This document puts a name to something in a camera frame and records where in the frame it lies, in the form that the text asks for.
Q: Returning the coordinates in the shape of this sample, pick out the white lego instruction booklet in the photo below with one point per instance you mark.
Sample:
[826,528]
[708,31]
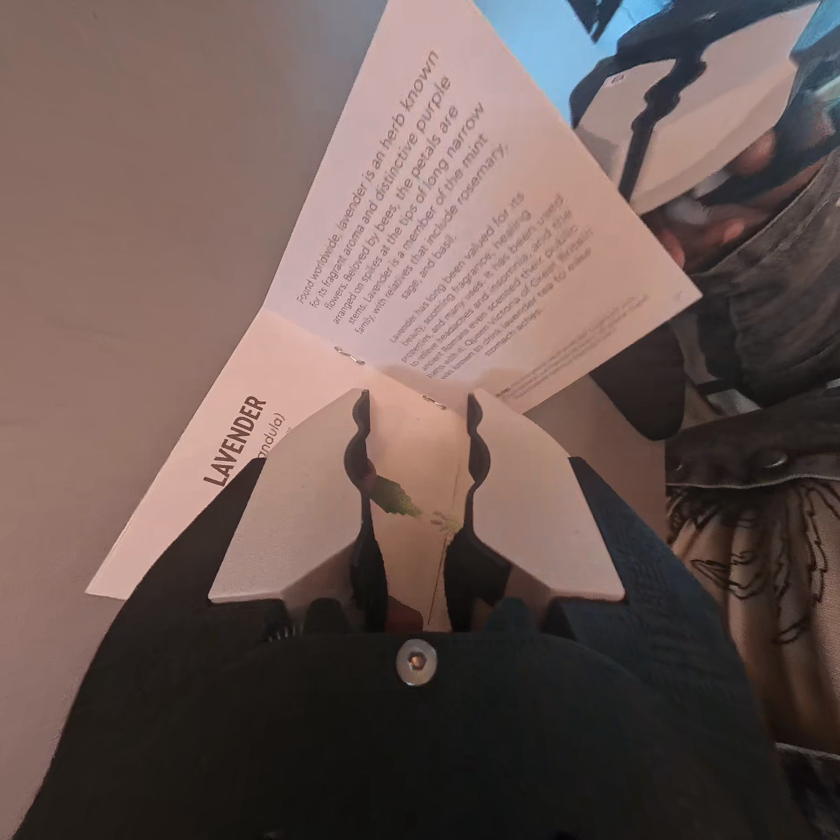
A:
[394,197]

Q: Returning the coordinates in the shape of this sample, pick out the floral print shirt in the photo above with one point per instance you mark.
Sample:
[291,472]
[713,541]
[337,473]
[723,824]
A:
[774,623]

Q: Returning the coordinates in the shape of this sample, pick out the person's right hand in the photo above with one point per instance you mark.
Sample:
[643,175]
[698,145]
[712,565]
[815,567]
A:
[722,229]

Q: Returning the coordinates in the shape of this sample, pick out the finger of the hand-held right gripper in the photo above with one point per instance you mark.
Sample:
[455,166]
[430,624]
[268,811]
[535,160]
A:
[715,118]
[610,111]

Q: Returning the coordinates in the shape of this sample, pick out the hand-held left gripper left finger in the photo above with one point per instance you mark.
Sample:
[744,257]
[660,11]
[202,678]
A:
[295,512]

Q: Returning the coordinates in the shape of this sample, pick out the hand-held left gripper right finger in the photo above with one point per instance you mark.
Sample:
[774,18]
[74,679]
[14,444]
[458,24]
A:
[544,518]

